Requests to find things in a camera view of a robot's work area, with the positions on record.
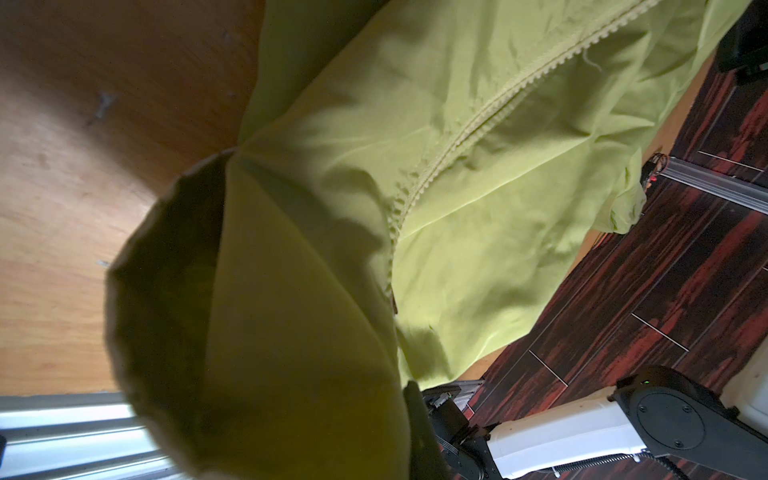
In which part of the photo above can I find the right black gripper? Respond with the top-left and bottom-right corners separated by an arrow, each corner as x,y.
715,0 -> 767,84

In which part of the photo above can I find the green zip-up jacket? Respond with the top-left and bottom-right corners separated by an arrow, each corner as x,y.
105,1 -> 748,479

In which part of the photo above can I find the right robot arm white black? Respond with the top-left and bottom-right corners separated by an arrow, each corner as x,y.
424,343 -> 767,479

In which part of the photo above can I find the black battery pack with label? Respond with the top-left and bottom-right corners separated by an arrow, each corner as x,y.
640,152 -> 669,191

